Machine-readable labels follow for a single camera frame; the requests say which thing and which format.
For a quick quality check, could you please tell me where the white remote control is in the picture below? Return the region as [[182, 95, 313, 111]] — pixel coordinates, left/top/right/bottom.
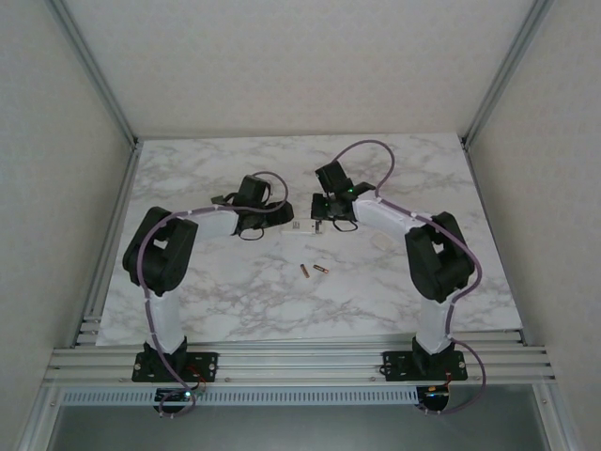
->
[[280, 218, 326, 237]]

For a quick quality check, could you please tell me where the black controller board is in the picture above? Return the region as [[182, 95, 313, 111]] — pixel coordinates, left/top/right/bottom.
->
[[156, 387, 197, 404], [419, 384, 451, 411]]

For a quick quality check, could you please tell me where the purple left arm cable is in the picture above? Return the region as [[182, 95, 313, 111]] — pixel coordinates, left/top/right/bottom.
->
[[138, 171, 290, 419]]

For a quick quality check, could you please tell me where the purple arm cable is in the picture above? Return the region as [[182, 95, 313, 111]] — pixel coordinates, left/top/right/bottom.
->
[[336, 139, 485, 417], [138, 171, 290, 419]]

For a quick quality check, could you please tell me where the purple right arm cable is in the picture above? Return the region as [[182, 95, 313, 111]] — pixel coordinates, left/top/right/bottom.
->
[[336, 139, 485, 417]]

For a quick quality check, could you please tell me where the aluminium rail beam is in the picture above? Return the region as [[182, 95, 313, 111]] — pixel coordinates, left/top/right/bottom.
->
[[44, 345, 558, 389]]

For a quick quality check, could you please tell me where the aluminium side rail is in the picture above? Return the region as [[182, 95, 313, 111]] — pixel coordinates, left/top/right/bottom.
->
[[69, 139, 145, 350]]

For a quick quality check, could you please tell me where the grey slotted cable duct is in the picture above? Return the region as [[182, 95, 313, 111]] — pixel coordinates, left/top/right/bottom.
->
[[60, 386, 420, 407]]

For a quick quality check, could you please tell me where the aluminium frame post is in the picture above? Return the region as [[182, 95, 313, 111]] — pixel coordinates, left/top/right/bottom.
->
[[459, 0, 555, 149], [46, 0, 145, 149], [18, 384, 65, 451], [532, 382, 581, 451]]

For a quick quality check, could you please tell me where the aluminium lower frame post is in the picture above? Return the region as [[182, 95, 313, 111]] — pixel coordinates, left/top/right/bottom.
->
[[18, 384, 65, 451], [532, 382, 581, 451]]

